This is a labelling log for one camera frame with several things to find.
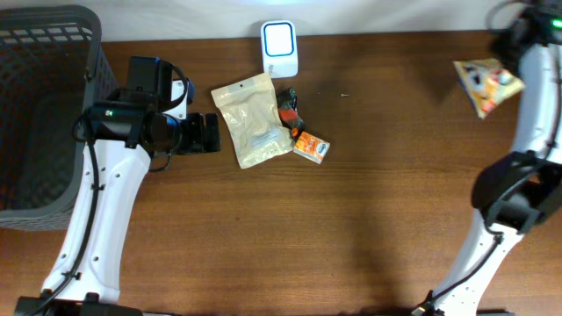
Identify beige kraft paper pouch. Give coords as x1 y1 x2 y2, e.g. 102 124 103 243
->
212 73 292 169

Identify yellow wet wipes pack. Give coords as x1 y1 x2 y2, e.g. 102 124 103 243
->
453 58 525 119

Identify black and red snack packet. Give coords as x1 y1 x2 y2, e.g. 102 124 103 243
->
277 88 306 140

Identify orange tissue pack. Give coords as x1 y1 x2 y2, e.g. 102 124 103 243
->
293 132 330 164

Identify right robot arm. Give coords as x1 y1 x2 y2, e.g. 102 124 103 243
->
411 1 561 316

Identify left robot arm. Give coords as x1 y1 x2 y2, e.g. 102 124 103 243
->
14 56 220 315

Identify white barcode scanner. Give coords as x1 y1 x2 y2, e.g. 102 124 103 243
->
260 20 299 79

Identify dark grey plastic basket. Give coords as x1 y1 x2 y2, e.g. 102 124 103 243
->
1 5 118 231

